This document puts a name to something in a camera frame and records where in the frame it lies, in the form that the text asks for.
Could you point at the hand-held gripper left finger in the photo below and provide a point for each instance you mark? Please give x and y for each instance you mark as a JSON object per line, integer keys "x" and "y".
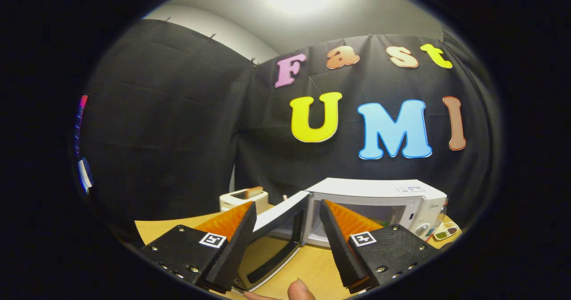
{"x": 234, "y": 251}

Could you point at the pink and blue strip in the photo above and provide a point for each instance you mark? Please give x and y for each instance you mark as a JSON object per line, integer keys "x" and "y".
{"x": 81, "y": 117}

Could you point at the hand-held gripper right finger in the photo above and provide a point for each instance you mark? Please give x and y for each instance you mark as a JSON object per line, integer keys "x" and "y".
{"x": 341, "y": 251}

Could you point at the black backdrop cloth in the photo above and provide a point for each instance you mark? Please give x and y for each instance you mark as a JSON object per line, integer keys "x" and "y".
{"x": 169, "y": 112}

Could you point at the toast slice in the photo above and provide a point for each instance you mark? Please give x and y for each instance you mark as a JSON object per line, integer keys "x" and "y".
{"x": 254, "y": 192}

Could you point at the white flat object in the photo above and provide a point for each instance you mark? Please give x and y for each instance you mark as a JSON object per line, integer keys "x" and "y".
{"x": 84, "y": 175}

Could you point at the cream toaster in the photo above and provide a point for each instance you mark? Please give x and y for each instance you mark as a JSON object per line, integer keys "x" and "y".
{"x": 232, "y": 200}

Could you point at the white microwave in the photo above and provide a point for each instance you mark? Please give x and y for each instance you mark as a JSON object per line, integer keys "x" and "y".
{"x": 370, "y": 188}

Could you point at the white divided bean dish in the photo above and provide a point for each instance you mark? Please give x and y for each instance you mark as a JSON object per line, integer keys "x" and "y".
{"x": 446, "y": 232}

